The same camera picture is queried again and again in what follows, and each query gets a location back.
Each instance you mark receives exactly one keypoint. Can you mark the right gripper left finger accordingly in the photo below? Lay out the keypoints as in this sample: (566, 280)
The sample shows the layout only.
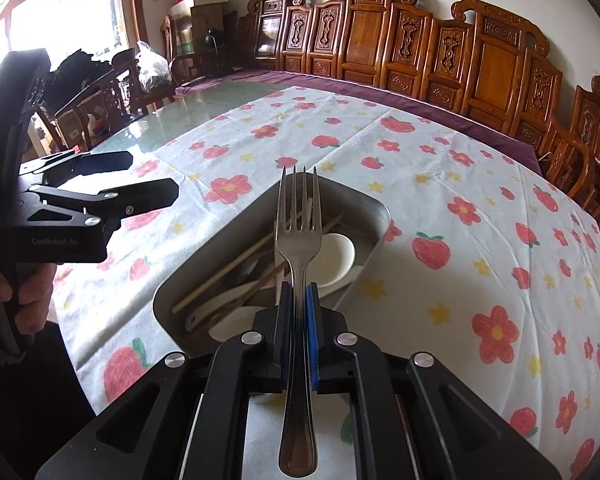
(282, 332)

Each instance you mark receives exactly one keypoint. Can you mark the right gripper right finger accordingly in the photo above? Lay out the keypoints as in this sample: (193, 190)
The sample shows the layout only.
(313, 308)

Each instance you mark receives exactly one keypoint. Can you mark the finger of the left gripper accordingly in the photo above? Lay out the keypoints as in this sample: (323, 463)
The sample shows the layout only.
(67, 165)
(115, 204)

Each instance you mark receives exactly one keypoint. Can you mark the steel fork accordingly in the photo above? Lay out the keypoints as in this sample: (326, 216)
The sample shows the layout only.
(298, 239)

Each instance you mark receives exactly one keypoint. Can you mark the person's left hand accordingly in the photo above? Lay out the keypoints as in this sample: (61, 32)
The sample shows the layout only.
(33, 297)

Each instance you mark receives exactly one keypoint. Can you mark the dark wooden dining chair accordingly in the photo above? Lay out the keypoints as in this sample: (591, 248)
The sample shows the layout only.
(107, 105)

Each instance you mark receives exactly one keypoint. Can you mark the grey metal tray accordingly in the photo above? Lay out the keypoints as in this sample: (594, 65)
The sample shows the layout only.
(221, 286)

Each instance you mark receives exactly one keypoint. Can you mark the plastic bag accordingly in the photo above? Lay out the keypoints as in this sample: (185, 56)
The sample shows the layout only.
(153, 70)

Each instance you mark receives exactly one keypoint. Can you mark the strawberry flower tablecloth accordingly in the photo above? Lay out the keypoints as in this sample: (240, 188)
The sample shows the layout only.
(461, 250)

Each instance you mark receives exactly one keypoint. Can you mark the cardboard boxes stack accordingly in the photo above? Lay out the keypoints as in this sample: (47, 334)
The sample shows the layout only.
(194, 36)

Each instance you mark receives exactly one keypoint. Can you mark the wooden armchair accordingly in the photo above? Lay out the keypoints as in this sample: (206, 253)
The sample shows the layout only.
(568, 163)

